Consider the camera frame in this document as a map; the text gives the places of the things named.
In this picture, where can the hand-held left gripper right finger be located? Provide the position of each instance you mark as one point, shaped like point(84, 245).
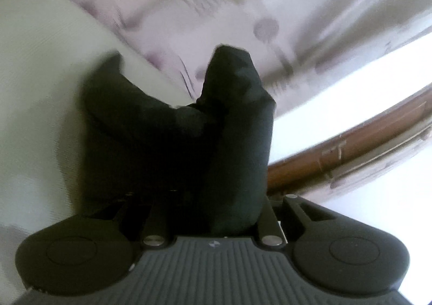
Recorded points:
point(270, 224)

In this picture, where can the brown wooden bed frame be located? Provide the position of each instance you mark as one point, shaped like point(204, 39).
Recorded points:
point(354, 136)

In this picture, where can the beige curtain with purple leaves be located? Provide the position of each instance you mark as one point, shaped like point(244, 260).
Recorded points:
point(270, 14)

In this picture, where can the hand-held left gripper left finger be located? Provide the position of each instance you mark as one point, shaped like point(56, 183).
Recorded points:
point(156, 220)

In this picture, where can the black garment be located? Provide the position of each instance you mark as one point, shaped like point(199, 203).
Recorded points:
point(216, 143)

